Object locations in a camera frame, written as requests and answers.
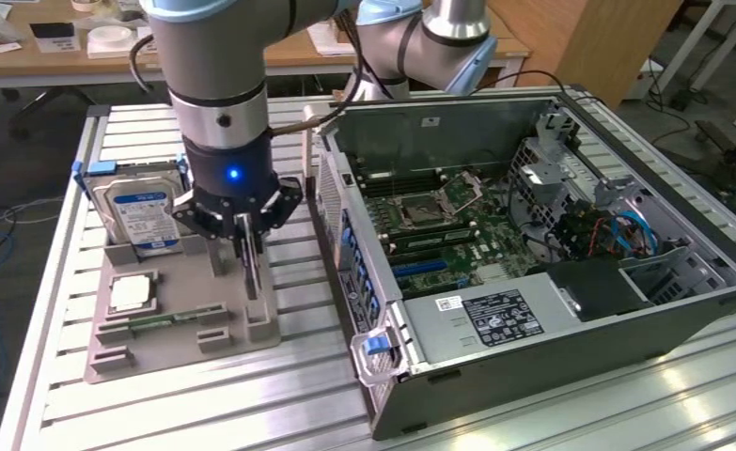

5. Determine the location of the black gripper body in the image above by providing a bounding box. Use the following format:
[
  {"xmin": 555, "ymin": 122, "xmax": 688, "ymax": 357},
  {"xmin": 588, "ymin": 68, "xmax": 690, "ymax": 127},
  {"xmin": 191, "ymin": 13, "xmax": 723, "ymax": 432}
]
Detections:
[{"xmin": 181, "ymin": 133, "xmax": 283, "ymax": 237}]

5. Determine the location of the graphics card with metal bracket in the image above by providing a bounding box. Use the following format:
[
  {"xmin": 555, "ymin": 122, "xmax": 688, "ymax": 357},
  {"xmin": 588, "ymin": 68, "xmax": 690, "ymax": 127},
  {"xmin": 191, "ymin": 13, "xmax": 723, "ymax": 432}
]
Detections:
[{"xmin": 233, "ymin": 213, "xmax": 265, "ymax": 302}]

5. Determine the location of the hard disk with blue carrier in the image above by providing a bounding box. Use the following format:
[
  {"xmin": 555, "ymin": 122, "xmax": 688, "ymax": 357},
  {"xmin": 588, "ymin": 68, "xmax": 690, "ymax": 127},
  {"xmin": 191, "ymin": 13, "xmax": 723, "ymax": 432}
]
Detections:
[{"xmin": 72, "ymin": 152, "xmax": 200, "ymax": 258}]

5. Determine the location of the grey parts rack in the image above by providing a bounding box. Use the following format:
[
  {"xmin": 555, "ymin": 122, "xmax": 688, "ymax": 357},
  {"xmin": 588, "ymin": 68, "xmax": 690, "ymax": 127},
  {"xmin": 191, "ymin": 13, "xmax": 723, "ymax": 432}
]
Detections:
[{"xmin": 83, "ymin": 225, "xmax": 284, "ymax": 385}]

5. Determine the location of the silver CPU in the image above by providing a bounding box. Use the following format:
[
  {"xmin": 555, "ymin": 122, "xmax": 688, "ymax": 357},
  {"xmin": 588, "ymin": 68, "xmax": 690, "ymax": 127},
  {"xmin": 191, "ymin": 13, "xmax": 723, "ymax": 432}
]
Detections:
[{"xmin": 108, "ymin": 274, "xmax": 156, "ymax": 311}]

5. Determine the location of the CPU socket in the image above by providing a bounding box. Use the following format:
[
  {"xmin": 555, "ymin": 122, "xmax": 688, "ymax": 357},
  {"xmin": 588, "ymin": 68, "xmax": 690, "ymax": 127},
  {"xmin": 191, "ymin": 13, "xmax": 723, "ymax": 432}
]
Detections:
[{"xmin": 398, "ymin": 192, "xmax": 451, "ymax": 226}]

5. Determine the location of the green loose RAM stick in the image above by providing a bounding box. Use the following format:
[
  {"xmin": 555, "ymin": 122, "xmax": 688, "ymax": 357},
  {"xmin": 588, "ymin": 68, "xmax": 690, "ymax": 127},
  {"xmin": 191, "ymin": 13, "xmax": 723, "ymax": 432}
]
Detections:
[{"xmin": 104, "ymin": 312, "xmax": 203, "ymax": 333}]

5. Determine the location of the blue expansion slot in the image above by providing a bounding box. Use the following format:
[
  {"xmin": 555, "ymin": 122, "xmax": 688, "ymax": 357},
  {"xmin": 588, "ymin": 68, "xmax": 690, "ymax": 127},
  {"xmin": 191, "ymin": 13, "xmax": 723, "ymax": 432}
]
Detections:
[{"xmin": 391, "ymin": 260, "xmax": 448, "ymax": 279}]

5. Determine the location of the metal socket cover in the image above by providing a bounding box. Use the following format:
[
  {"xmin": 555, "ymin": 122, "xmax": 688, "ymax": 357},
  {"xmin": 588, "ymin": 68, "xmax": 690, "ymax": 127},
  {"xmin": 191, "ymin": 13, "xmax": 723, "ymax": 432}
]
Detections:
[{"xmin": 439, "ymin": 169, "xmax": 488, "ymax": 208}]

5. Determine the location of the white paper stack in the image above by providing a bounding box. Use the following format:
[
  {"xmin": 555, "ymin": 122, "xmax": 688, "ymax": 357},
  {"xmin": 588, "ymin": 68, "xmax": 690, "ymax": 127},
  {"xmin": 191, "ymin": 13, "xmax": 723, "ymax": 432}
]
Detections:
[{"xmin": 305, "ymin": 21, "xmax": 360, "ymax": 57}]

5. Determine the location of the green motherboard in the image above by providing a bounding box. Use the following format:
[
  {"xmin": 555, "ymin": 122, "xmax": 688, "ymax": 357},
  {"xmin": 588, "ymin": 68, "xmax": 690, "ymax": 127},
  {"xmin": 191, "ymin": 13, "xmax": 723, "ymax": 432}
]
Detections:
[{"xmin": 347, "ymin": 154, "xmax": 551, "ymax": 302}]

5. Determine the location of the black chair base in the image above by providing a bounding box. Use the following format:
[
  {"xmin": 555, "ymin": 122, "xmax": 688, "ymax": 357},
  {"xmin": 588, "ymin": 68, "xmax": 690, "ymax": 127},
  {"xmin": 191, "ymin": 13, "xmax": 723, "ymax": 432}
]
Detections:
[{"xmin": 0, "ymin": 83, "xmax": 156, "ymax": 138}]

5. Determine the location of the white box with tape roll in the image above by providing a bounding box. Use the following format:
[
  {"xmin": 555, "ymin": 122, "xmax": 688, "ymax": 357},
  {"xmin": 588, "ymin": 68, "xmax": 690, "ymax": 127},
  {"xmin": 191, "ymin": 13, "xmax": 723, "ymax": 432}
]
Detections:
[{"xmin": 85, "ymin": 25, "xmax": 141, "ymax": 60}]

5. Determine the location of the silver chipset heatsink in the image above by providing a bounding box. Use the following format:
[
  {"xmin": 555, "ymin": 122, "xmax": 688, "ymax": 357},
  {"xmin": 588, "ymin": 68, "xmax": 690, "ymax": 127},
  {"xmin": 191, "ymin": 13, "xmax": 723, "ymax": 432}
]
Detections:
[{"xmin": 476, "ymin": 263, "xmax": 523, "ymax": 285}]

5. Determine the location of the grey power supply unit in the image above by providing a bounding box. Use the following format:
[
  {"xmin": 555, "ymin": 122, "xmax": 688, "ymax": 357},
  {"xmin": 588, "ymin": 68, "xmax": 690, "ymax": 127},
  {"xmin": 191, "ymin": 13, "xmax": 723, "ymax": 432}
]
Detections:
[{"xmin": 402, "ymin": 274, "xmax": 586, "ymax": 367}]

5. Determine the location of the wooden desk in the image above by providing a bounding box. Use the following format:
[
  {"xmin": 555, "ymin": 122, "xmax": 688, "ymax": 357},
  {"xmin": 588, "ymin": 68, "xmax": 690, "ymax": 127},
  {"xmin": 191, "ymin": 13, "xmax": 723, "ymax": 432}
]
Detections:
[{"xmin": 0, "ymin": 0, "xmax": 532, "ymax": 91}]

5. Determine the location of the silver disk bay cage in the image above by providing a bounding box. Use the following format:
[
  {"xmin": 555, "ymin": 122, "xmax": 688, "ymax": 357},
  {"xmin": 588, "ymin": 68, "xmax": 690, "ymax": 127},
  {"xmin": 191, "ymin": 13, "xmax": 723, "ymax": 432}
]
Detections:
[{"xmin": 508, "ymin": 135, "xmax": 651, "ymax": 236}]

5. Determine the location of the white box with black lid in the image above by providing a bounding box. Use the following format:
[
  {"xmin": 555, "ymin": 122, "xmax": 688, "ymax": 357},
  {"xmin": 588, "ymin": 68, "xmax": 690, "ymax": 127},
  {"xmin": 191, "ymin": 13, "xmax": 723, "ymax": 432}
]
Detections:
[{"xmin": 28, "ymin": 22, "xmax": 83, "ymax": 54}]

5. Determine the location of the dark grey PC case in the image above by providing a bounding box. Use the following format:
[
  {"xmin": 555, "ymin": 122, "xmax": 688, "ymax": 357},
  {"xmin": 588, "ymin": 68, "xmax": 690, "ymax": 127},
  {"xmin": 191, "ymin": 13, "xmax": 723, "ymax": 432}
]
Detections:
[{"xmin": 301, "ymin": 83, "xmax": 736, "ymax": 443}]

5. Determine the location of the wooden cabinet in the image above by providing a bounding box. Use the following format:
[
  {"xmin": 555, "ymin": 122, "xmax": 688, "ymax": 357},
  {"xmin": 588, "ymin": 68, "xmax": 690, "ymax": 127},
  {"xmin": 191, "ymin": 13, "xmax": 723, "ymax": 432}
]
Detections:
[{"xmin": 486, "ymin": 0, "xmax": 686, "ymax": 107}]

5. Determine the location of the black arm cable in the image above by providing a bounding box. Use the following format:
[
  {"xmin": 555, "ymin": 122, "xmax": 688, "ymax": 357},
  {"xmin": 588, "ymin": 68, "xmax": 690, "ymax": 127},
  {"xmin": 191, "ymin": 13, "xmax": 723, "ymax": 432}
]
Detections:
[{"xmin": 128, "ymin": 33, "xmax": 172, "ymax": 93}]

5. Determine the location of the black cable behind case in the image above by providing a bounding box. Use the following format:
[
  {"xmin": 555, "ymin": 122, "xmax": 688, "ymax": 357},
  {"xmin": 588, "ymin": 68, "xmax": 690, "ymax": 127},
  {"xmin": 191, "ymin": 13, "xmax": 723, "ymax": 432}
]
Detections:
[{"xmin": 483, "ymin": 69, "xmax": 570, "ymax": 94}]

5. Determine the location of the red wire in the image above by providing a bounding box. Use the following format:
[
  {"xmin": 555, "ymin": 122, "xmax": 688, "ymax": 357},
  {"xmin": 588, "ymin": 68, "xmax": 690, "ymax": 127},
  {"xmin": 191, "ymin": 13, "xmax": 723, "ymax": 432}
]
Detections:
[{"xmin": 584, "ymin": 216, "xmax": 615, "ymax": 258}]

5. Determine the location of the blue wire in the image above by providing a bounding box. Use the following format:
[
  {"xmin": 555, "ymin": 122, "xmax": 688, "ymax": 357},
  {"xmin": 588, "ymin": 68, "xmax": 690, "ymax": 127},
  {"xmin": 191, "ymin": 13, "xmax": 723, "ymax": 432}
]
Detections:
[{"xmin": 610, "ymin": 210, "xmax": 662, "ymax": 257}]

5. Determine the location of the white desk frame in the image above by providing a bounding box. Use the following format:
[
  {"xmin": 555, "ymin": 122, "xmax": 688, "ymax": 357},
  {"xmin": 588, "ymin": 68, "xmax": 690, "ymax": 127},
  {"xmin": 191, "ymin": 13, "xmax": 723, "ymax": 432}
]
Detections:
[{"xmin": 655, "ymin": 0, "xmax": 736, "ymax": 128}]

